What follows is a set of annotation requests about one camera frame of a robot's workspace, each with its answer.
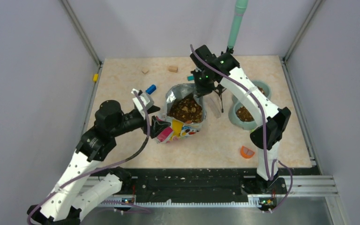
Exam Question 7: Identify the aluminium frame rail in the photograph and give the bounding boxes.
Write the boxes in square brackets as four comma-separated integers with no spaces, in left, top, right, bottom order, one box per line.
[101,174,338,207]

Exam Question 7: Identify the clear plastic scoop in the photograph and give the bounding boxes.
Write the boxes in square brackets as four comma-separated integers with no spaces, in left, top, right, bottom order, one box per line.
[205,93,222,119]

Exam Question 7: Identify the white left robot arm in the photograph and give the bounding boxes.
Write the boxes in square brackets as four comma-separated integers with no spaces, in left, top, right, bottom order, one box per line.
[27,89,169,225]

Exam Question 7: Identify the light wooden block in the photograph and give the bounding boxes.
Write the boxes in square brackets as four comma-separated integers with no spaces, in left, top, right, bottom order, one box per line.
[168,66,179,73]

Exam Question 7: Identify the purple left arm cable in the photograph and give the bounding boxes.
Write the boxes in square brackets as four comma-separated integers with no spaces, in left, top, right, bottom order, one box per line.
[26,90,151,225]

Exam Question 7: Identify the black tripod stand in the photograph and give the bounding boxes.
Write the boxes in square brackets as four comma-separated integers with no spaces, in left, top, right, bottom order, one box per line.
[215,46,235,113]

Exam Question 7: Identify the small wooden cube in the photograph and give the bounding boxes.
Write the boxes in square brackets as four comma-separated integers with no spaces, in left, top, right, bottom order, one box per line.
[142,68,149,74]

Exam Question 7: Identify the teal double pet bowl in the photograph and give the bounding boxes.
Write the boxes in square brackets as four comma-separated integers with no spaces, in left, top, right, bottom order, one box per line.
[228,80,272,131]

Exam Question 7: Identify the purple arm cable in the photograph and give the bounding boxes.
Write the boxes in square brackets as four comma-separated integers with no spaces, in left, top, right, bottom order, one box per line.
[26,90,151,225]
[190,44,293,213]

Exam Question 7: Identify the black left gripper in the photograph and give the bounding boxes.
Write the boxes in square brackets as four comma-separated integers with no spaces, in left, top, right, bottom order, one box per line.
[112,105,171,137]

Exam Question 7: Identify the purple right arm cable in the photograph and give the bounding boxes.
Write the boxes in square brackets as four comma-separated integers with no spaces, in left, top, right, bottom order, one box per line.
[190,44,293,213]

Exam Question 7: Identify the blue toy block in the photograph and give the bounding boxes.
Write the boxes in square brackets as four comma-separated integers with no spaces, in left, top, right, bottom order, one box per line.
[146,84,157,95]

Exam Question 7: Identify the orange semicircle toy block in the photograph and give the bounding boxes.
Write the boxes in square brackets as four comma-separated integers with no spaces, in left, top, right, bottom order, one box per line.
[240,146,255,159]

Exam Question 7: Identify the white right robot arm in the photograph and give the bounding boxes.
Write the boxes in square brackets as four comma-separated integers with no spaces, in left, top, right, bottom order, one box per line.
[190,45,291,193]

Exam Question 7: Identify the teal rectangular block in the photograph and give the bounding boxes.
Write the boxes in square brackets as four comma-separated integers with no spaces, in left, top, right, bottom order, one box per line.
[187,75,194,81]

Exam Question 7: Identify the pink pet food bag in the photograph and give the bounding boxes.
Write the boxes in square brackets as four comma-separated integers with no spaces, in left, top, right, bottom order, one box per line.
[155,83,206,143]

